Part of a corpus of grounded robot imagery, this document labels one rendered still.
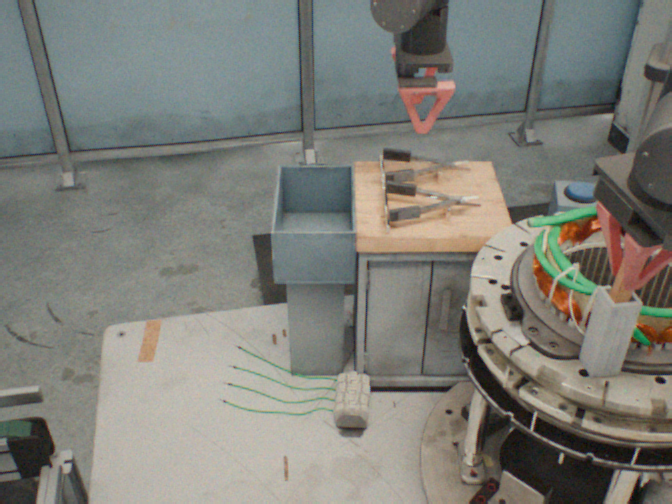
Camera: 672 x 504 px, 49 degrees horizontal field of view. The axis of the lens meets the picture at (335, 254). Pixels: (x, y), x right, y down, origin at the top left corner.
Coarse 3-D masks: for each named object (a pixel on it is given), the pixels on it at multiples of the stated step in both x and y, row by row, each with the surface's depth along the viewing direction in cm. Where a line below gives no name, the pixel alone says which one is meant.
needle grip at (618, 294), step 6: (618, 276) 63; (618, 282) 63; (612, 288) 64; (618, 288) 63; (612, 294) 64; (618, 294) 64; (624, 294) 63; (630, 294) 64; (612, 300) 64; (618, 300) 64; (624, 300) 64
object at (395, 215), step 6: (390, 210) 91; (396, 210) 91; (402, 210) 91; (408, 210) 91; (414, 210) 92; (420, 210) 92; (390, 216) 91; (396, 216) 92; (402, 216) 92; (408, 216) 92; (414, 216) 92
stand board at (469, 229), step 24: (360, 168) 105; (384, 168) 105; (408, 168) 105; (480, 168) 105; (360, 192) 100; (456, 192) 100; (480, 192) 100; (360, 216) 95; (432, 216) 95; (456, 216) 95; (480, 216) 95; (504, 216) 95; (360, 240) 92; (384, 240) 92; (408, 240) 92; (432, 240) 92; (456, 240) 92; (480, 240) 92
